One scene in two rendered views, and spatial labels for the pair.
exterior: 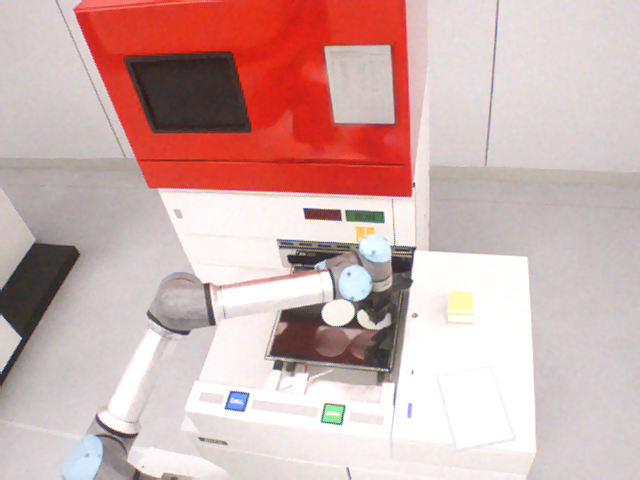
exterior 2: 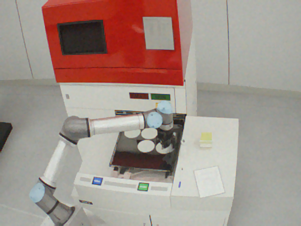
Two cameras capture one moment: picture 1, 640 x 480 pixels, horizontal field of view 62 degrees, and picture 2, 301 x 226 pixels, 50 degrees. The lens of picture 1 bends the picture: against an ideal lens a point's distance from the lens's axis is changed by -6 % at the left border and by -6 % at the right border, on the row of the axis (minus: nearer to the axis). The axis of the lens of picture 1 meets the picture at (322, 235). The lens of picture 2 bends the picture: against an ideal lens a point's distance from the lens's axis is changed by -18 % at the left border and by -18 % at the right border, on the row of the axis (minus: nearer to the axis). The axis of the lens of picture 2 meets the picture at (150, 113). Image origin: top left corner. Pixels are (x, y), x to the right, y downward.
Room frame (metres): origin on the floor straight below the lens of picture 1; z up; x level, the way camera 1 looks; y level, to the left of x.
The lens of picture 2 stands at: (-0.56, 0.06, 2.55)
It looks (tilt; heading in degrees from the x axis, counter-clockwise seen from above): 41 degrees down; 356
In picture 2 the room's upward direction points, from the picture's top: 7 degrees counter-clockwise
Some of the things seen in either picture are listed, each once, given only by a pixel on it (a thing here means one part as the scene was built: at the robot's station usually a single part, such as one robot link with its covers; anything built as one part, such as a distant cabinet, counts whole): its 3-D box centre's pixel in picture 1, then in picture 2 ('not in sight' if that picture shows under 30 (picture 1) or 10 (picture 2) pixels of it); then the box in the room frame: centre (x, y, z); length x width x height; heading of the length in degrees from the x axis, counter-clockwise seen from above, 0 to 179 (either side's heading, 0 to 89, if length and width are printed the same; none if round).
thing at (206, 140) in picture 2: (460, 308); (206, 140); (0.90, -0.34, 1.00); 0.07 x 0.07 x 0.07; 73
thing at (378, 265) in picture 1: (374, 258); (164, 112); (0.95, -0.12, 1.21); 0.09 x 0.08 x 0.11; 102
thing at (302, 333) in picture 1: (338, 312); (146, 146); (1.04, 0.00, 0.90); 0.34 x 0.34 x 0.01; 71
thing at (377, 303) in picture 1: (377, 297); (166, 135); (0.95, -0.12, 1.05); 0.09 x 0.08 x 0.12; 121
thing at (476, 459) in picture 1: (466, 351); (208, 162); (0.82, -0.34, 0.89); 0.62 x 0.35 x 0.14; 161
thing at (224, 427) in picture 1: (290, 420); (122, 192); (0.71, 0.17, 0.89); 0.55 x 0.09 x 0.14; 71
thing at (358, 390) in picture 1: (328, 396); (140, 183); (0.78, 0.06, 0.87); 0.36 x 0.08 x 0.03; 71
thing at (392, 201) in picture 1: (287, 228); (120, 103); (1.31, 0.11, 1.02); 0.82 x 0.03 x 0.40; 71
